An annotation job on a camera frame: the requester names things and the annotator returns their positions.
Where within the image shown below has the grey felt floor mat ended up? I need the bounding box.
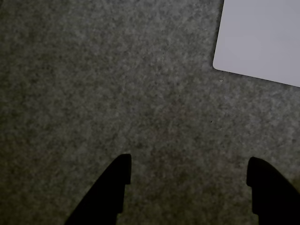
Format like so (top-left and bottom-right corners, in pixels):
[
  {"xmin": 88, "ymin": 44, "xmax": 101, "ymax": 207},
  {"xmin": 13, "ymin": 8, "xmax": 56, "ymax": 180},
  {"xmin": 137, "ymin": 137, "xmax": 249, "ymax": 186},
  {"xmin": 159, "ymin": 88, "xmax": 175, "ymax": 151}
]
[{"xmin": 0, "ymin": 0, "xmax": 300, "ymax": 225}]

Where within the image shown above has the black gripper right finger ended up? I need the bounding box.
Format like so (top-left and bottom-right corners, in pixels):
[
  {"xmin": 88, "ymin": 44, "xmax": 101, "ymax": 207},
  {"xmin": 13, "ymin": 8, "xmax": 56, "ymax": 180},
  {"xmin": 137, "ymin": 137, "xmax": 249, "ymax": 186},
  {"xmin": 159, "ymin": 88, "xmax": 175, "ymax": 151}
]
[{"xmin": 246, "ymin": 156, "xmax": 300, "ymax": 225}]

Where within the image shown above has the white rectangular card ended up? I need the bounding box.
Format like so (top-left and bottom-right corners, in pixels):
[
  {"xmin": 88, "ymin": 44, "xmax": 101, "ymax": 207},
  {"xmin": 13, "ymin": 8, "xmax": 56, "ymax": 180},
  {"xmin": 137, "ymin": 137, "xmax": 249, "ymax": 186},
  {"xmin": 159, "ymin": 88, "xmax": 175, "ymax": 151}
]
[{"xmin": 212, "ymin": 0, "xmax": 300, "ymax": 88}]

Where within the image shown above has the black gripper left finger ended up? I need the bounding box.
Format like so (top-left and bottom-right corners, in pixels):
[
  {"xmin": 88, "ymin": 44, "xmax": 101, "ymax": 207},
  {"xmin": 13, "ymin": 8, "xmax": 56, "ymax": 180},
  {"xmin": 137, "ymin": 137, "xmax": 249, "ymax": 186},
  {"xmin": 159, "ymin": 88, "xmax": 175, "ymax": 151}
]
[{"xmin": 64, "ymin": 153, "xmax": 132, "ymax": 225}]

